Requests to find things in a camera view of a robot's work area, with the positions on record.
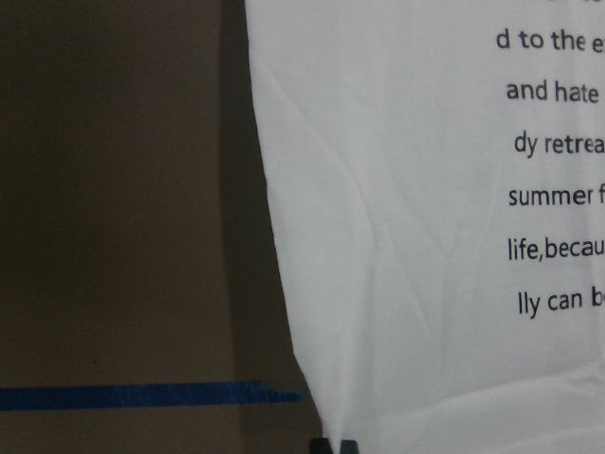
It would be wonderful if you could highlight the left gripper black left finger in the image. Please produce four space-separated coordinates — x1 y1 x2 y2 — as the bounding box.
309 438 334 454

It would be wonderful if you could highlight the white printed t-shirt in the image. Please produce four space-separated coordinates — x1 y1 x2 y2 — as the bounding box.
246 1 604 453

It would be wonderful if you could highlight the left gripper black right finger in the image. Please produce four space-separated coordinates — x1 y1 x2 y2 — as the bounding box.
339 440 359 454

